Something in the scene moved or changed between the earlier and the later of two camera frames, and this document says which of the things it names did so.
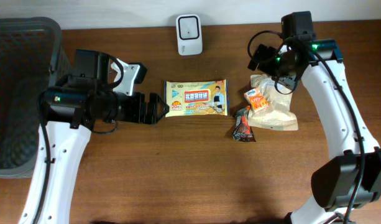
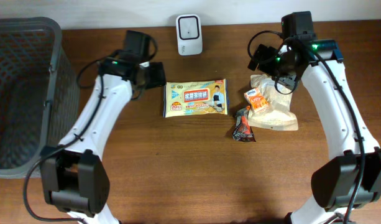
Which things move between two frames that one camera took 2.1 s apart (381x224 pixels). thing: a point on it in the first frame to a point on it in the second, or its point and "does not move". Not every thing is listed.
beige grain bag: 278,114 does not move
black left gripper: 151,117 to 149,83
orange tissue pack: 255,99 does not move
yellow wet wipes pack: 197,98 does not move
